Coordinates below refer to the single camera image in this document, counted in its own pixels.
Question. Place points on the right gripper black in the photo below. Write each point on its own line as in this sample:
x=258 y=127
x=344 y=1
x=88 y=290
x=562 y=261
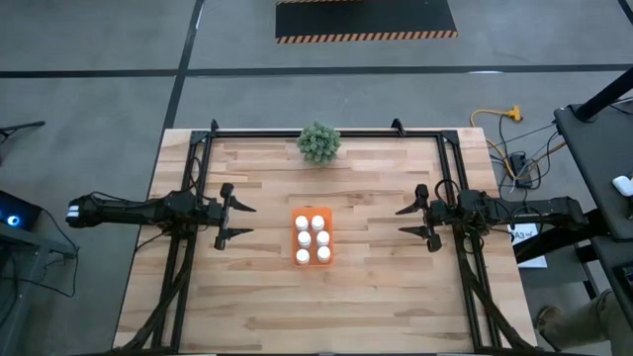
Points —
x=435 y=215

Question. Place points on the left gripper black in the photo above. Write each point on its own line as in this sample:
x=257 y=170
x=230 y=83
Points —
x=226 y=217

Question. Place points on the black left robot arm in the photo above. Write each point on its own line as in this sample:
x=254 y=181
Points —
x=138 y=210

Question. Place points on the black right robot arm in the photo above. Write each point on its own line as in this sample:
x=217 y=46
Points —
x=544 y=210

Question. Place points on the orange plastic basket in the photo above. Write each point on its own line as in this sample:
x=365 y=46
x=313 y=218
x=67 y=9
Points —
x=312 y=248

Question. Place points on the green succulent plant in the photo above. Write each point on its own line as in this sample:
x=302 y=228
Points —
x=319 y=142

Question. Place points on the black power adapter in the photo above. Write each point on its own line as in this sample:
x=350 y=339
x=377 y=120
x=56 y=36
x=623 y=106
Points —
x=520 y=165

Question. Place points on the white paper sheet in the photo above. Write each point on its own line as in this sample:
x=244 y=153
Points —
x=534 y=259

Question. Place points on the black side table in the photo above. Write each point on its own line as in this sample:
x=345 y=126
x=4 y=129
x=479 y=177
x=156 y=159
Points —
x=598 y=158

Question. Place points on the black mat with striped edge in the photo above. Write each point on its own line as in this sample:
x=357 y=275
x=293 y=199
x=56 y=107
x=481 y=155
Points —
x=366 y=20

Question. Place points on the black equipment stand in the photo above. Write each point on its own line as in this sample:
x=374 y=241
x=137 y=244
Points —
x=29 y=242

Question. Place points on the small white case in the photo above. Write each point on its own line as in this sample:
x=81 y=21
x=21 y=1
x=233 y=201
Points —
x=624 y=186

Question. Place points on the black box with blue light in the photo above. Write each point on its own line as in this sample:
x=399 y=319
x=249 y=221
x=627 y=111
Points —
x=14 y=212

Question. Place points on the black tripod pole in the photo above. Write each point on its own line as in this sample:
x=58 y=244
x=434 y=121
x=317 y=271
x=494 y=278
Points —
x=605 y=94

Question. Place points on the black tripod leg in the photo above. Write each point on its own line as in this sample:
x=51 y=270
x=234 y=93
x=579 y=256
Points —
x=20 y=127

